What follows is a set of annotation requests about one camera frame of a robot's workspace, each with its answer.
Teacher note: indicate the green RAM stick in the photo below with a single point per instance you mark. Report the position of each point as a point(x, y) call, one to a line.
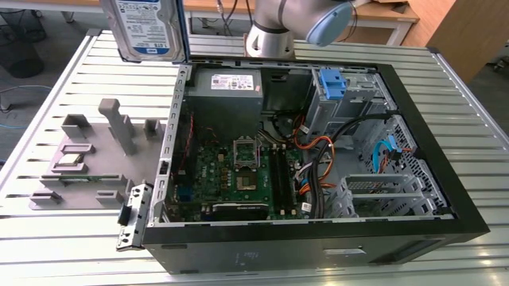
point(82, 178)

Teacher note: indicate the grey power supply unit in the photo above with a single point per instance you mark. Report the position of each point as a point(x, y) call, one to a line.
point(223, 110)

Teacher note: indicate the silver hinged card bracket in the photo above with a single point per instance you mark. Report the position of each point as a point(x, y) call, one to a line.
point(137, 208)

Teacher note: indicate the wooden cabinet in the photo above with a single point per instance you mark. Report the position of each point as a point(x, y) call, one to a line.
point(470, 35)

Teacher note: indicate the blue expansion slot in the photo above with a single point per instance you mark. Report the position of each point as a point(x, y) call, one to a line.
point(185, 195)

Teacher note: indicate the hard disk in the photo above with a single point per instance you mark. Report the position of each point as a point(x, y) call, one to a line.
point(148, 29)

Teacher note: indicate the silver drive cage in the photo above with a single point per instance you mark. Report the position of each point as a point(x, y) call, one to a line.
point(359, 107)

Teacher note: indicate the black RAM slot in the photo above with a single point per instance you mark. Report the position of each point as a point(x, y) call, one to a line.
point(287, 178)
point(276, 178)

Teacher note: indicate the silver CPU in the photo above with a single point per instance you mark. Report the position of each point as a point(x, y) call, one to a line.
point(72, 160)

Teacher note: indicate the CPU socket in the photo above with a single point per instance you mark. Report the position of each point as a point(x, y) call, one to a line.
point(247, 182)

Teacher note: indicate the grey parts rack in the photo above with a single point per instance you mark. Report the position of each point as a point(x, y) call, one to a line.
point(108, 167)

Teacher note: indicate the black mesh trash bin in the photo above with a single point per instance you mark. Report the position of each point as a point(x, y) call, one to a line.
point(25, 62)

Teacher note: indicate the black PC case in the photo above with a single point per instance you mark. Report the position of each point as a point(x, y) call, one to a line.
point(279, 247)

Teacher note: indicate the blue plastic drive latch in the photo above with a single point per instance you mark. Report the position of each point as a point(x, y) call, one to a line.
point(332, 85)

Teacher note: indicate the green motherboard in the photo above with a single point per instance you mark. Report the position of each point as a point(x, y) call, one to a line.
point(211, 178)

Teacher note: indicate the silver disk bay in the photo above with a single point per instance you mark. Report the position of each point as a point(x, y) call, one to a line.
point(382, 195)

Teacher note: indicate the black graphics card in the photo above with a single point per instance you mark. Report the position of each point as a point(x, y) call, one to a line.
point(239, 210)

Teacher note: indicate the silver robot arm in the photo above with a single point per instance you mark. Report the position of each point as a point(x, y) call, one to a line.
point(267, 38)

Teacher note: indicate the black case fan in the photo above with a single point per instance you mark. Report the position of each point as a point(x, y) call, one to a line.
point(185, 143)

